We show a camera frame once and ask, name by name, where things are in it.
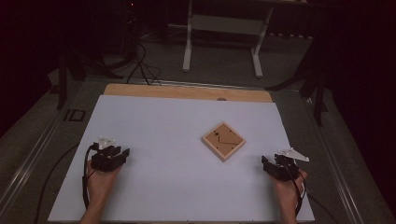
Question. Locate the person's left hand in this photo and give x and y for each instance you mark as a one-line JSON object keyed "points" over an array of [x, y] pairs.
{"points": [[99, 185]]}

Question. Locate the black metal stand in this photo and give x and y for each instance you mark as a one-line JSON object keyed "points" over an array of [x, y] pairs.
{"points": [[319, 96], [62, 87]]}

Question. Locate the black square floor socket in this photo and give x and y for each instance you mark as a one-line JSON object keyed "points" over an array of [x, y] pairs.
{"points": [[74, 115]]}

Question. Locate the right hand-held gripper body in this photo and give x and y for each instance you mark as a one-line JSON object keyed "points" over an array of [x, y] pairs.
{"points": [[285, 171]]}

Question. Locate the white metal desk frame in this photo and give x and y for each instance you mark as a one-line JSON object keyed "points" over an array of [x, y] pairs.
{"points": [[187, 46]]}

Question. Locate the small wooden photo frame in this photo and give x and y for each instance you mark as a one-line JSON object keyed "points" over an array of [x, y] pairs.
{"points": [[223, 141]]}

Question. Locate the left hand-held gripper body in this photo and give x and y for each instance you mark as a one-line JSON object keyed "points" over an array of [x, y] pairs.
{"points": [[101, 161]]}

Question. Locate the person's right hand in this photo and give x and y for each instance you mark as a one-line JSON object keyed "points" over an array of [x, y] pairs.
{"points": [[286, 193]]}

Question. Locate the metal floor rail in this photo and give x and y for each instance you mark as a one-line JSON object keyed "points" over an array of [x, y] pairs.
{"points": [[337, 174], [28, 168]]}

